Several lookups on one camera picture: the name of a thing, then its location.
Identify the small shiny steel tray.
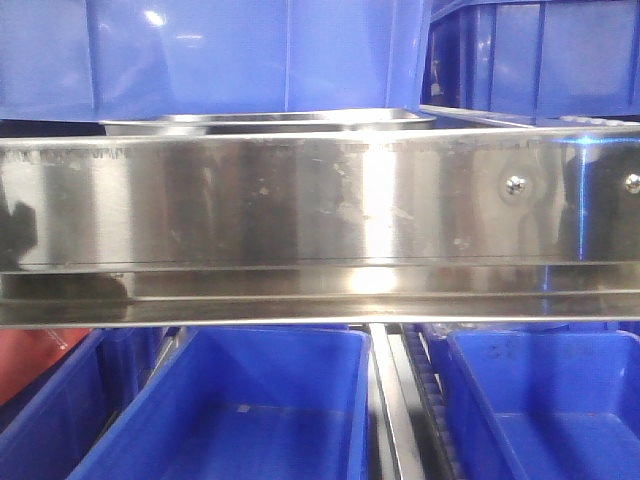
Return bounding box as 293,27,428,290
101,108,435,136

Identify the blue bin lower centre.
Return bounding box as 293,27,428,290
72,327,370,479

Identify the blue bin lower right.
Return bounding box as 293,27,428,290
443,330,639,479

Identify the large blue crate upper right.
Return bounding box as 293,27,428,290
422,1,639,118

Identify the large blue crate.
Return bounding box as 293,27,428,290
422,1,639,118
1,1,432,121

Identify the red item in bin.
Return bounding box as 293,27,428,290
0,328,91,405

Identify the large blue crate upper left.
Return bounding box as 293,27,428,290
1,1,432,121

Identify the blue bin with red contents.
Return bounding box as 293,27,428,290
1,327,165,479

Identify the roller track rail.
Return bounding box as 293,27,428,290
367,323,465,479

